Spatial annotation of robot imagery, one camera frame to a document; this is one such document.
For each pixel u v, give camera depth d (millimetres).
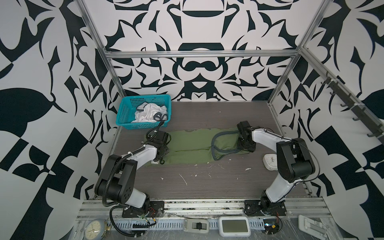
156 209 741
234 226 662
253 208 743
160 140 741
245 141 737
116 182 433
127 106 1109
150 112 949
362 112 548
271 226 709
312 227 684
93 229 656
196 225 674
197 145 955
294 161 483
